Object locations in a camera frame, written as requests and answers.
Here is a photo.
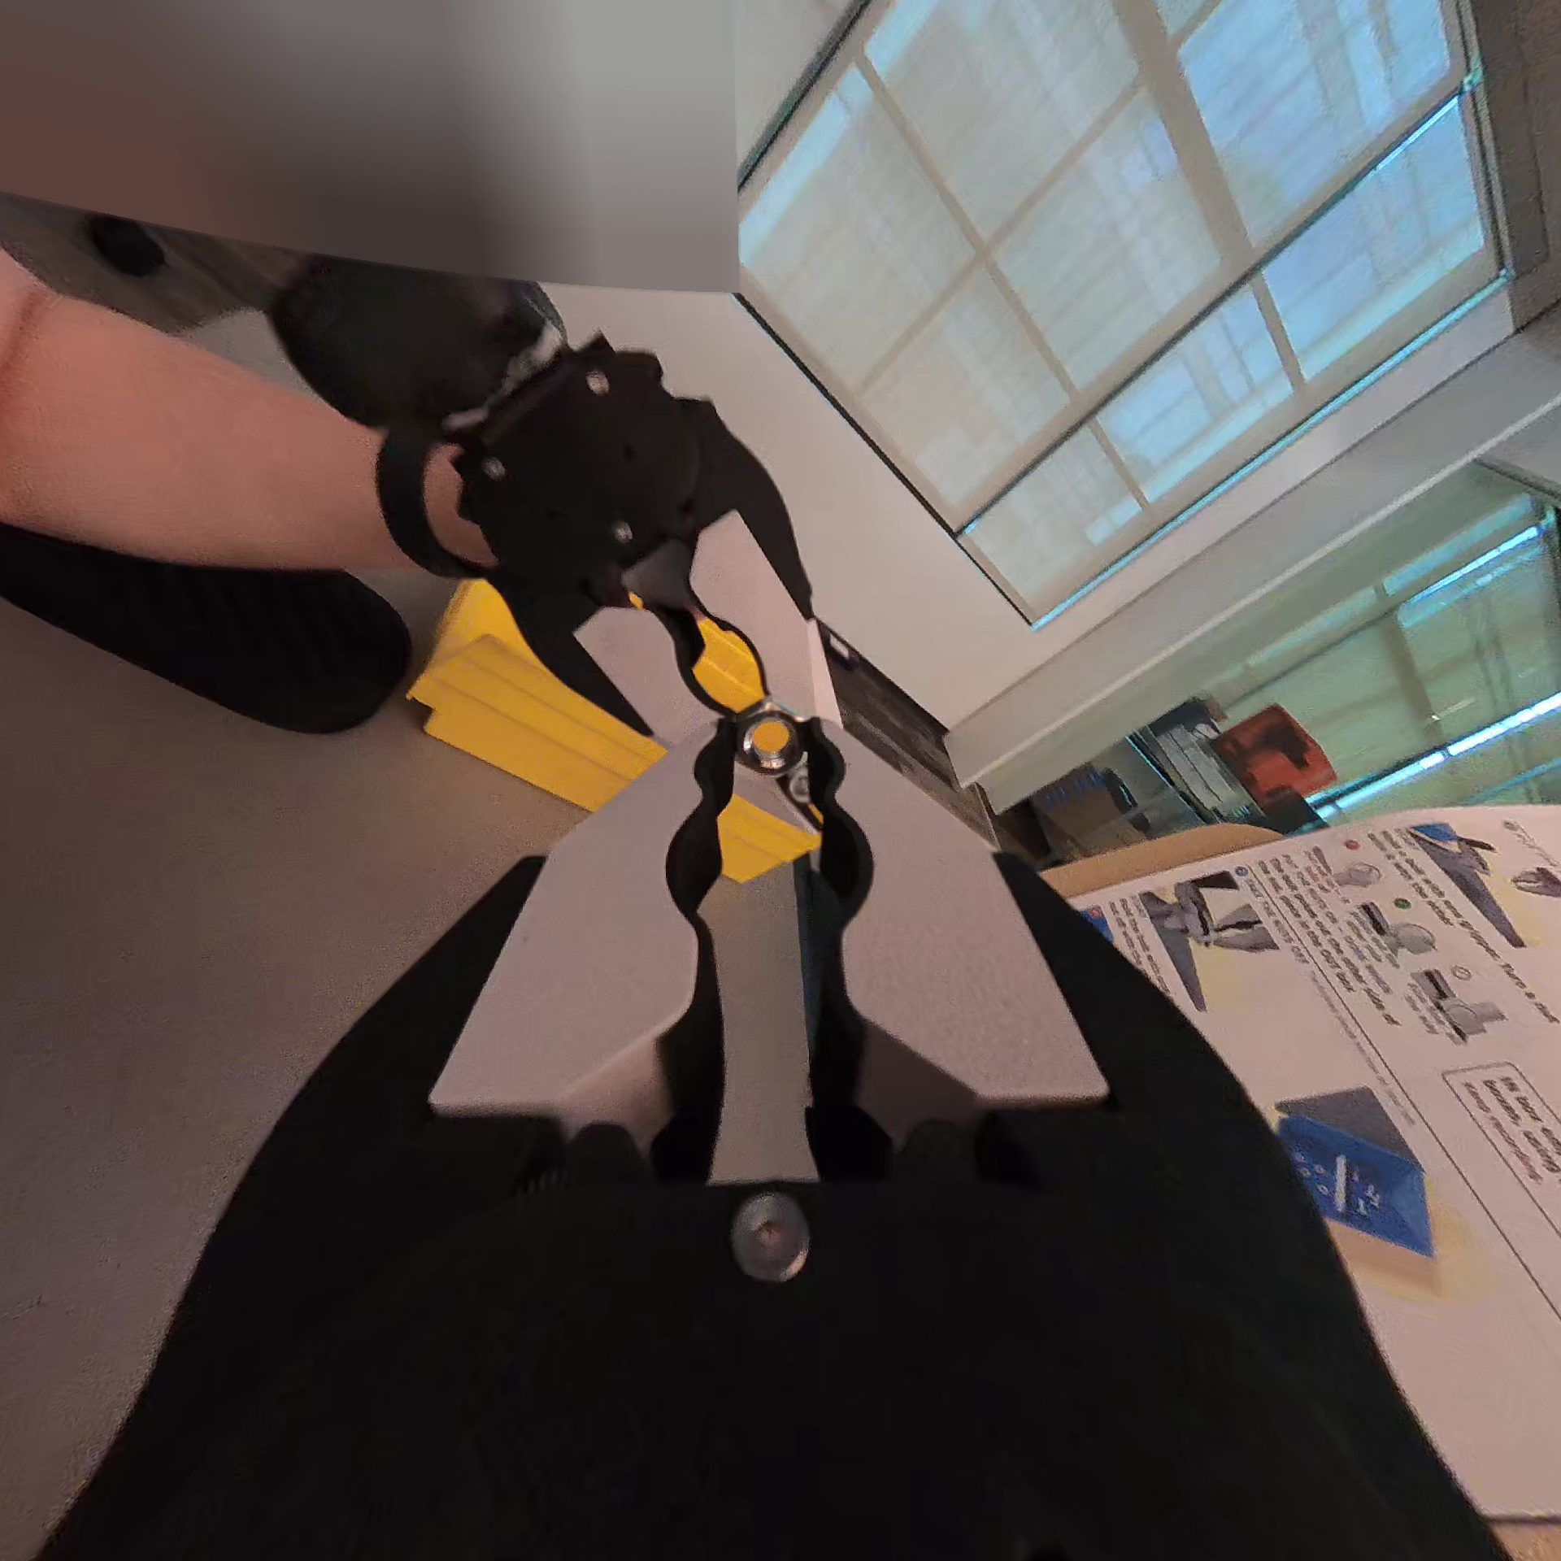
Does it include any large gridded window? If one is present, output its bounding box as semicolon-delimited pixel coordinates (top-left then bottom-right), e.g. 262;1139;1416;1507
734;0;1520;630

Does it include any orange hooded printer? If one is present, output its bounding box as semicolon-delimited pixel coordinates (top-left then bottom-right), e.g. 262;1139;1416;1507
1219;704;1336;793

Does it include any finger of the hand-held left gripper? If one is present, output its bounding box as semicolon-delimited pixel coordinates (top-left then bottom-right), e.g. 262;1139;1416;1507
570;594;764;748
676;505;845;739

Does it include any instruction sheet on wooden board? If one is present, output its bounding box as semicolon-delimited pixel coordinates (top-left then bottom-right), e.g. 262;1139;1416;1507
1042;819;1306;906

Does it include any person's left forearm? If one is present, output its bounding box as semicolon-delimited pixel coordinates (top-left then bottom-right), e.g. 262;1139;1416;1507
0;249;470;574

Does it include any printed instruction sheet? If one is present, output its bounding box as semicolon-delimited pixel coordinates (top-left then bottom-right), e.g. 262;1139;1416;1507
1070;802;1561;1538

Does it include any silver hex nut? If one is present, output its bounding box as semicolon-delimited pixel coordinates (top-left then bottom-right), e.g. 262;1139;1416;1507
734;700;801;776

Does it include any black wristband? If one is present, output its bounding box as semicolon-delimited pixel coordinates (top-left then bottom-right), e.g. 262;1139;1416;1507
375;423;494;579

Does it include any metal storage shelf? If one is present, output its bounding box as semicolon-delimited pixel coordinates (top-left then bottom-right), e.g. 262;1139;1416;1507
1029;695;1355;854

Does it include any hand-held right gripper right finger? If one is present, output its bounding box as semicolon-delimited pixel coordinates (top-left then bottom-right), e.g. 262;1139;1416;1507
799;717;1113;1183

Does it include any yellow plastic bin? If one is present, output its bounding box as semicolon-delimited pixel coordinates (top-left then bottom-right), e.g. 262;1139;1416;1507
405;576;821;882

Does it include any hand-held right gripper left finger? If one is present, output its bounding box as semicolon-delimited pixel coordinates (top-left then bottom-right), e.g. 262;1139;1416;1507
427;717;734;1187

